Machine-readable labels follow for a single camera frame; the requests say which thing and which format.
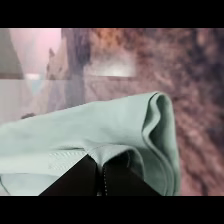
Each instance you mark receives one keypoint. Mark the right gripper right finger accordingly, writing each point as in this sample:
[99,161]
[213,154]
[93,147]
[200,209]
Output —
[126,181]

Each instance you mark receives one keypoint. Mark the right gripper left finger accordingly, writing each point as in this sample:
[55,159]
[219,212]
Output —
[81,180]

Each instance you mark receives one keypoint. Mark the mint green shirt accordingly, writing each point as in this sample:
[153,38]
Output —
[100,126]

